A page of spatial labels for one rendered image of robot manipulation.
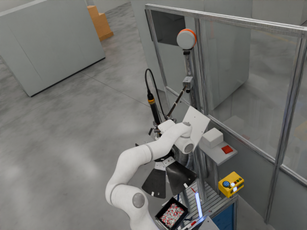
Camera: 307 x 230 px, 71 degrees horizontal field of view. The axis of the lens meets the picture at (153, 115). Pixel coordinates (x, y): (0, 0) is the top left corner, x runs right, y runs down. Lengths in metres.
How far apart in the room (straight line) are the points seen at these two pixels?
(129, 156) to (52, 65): 6.05
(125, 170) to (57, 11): 6.14
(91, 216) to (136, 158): 2.29
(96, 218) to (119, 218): 0.31
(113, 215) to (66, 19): 5.38
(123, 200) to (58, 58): 6.20
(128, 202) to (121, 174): 0.13
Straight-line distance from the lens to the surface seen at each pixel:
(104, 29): 9.66
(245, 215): 2.83
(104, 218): 3.11
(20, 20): 6.60
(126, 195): 0.92
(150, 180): 1.88
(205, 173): 2.98
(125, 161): 0.97
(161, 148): 1.07
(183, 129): 1.13
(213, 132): 2.23
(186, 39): 1.84
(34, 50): 6.71
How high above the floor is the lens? 2.53
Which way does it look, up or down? 37 degrees down
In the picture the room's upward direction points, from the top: 16 degrees counter-clockwise
